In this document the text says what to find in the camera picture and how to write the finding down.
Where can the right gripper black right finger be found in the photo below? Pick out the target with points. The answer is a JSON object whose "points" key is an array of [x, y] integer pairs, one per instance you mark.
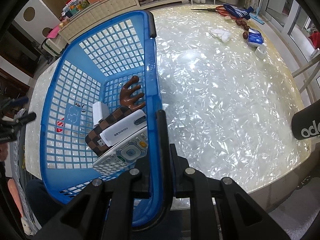
{"points": [[220, 208]]}

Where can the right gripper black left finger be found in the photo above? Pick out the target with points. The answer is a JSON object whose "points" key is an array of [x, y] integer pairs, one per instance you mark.
{"points": [[103, 209]]}

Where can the white remote control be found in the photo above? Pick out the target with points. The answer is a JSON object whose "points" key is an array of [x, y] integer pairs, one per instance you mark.
{"points": [[123, 155]]}

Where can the brown checkered wallet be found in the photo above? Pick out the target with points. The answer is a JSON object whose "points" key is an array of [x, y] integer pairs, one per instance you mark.
{"points": [[94, 140]]}

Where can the white power bank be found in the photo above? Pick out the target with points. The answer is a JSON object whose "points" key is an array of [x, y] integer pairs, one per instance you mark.
{"points": [[124, 128]]}

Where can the white charger adapter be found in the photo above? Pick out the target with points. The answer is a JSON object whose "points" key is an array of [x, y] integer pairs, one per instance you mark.
{"points": [[100, 112]]}

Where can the brown antler-shaped comb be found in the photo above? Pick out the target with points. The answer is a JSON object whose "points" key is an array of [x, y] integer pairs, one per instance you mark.
{"points": [[127, 98]]}

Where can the blue plastic mesh basket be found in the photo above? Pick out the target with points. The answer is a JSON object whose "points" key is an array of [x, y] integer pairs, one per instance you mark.
{"points": [[94, 67]]}

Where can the black adidas sleeve cylinder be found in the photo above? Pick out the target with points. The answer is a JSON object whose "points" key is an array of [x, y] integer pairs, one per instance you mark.
{"points": [[305, 123]]}

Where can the white small cup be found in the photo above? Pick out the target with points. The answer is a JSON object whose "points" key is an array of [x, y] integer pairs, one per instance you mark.
{"points": [[261, 51]]}

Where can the white crumpled tissue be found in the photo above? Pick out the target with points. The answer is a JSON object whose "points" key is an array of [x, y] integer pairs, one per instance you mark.
{"points": [[222, 35]]}

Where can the blue tissue packet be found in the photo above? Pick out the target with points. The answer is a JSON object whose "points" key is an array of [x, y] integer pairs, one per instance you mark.
{"points": [[255, 38]]}

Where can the blue striped cloth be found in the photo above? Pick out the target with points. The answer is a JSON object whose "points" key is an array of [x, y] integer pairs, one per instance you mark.
{"points": [[237, 12]]}

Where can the cream tv cabinet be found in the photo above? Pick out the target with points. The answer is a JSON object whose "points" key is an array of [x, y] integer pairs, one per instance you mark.
{"points": [[103, 10]]}

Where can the red handled scissors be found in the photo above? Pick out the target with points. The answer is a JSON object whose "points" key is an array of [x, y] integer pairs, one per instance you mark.
{"points": [[220, 10]]}

